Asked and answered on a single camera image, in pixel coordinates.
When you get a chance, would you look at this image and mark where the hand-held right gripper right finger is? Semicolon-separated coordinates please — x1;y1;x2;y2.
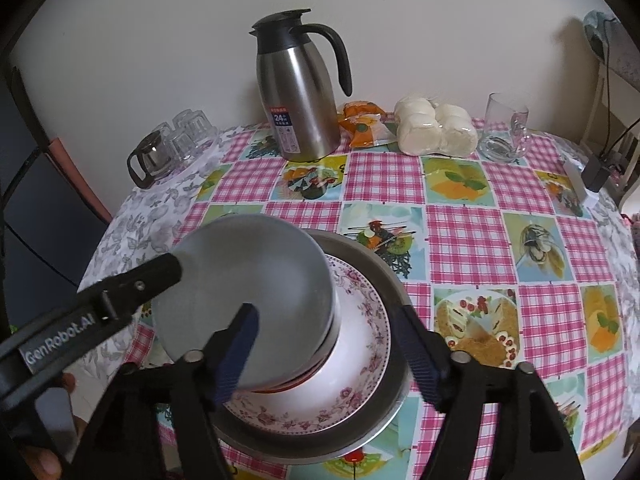
397;305;586;480

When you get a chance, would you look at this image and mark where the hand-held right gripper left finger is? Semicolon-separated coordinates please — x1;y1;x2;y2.
65;302;261;480

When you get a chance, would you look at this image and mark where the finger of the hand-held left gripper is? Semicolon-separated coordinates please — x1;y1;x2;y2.
77;252;183;322

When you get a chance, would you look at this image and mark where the round pink floral plate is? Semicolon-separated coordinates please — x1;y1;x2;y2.
210;254;392;436

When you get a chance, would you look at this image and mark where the strawberry print bowl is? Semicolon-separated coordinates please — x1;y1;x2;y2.
250;305;346;395

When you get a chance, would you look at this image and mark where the stainless steel plate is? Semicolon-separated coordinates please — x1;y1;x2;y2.
207;230;413;465

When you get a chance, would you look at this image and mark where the light blue floral bowl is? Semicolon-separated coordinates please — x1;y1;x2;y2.
151;214;337;393

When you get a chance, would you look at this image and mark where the person's left hand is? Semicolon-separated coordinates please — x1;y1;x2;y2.
21;373;90;480

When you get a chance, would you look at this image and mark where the reddish brown board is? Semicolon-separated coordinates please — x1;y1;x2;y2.
45;137;113;226

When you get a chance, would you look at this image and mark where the black panel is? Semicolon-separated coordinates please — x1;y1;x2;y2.
0;67;108;331

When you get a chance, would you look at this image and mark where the bag of steamed buns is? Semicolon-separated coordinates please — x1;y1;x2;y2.
394;94;478;157

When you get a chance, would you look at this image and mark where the stainless steel thermos jug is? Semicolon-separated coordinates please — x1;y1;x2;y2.
250;8;353;162

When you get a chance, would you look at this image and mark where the orange snack bag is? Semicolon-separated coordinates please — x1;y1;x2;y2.
337;101;396;148

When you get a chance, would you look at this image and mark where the clear glass mug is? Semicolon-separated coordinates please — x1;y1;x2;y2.
477;92;532;163

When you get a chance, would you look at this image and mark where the black charger adapter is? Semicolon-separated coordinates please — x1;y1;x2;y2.
582;154;613;193

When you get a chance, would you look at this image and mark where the white openwork rack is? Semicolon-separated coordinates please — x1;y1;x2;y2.
580;60;640;211

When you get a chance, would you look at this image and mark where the patterned cloth bag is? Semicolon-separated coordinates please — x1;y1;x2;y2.
582;9;640;91

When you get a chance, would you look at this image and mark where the glass teapot black handle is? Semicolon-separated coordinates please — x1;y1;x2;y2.
126;130;173;190

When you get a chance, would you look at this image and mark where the black charger cable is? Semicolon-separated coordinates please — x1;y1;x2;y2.
597;17;640;161

